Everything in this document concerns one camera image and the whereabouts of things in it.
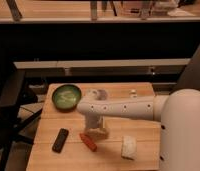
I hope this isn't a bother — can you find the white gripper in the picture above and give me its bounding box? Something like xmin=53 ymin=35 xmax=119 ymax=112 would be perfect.
xmin=85 ymin=115 xmax=109 ymax=139

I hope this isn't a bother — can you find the green bowl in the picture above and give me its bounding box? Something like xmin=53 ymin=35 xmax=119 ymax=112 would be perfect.
xmin=52 ymin=84 xmax=82 ymax=110

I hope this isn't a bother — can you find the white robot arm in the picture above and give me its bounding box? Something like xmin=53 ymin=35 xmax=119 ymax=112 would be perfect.
xmin=77 ymin=89 xmax=200 ymax=171

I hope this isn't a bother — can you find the black rectangular block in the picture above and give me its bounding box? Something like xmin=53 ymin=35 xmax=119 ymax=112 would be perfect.
xmin=52 ymin=128 xmax=69 ymax=153

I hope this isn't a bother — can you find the black chair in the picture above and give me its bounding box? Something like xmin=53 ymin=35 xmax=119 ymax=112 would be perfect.
xmin=0 ymin=63 xmax=42 ymax=171

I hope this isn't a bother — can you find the grey metal rail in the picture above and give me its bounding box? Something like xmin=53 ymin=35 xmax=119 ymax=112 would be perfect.
xmin=15 ymin=59 xmax=190 ymax=76

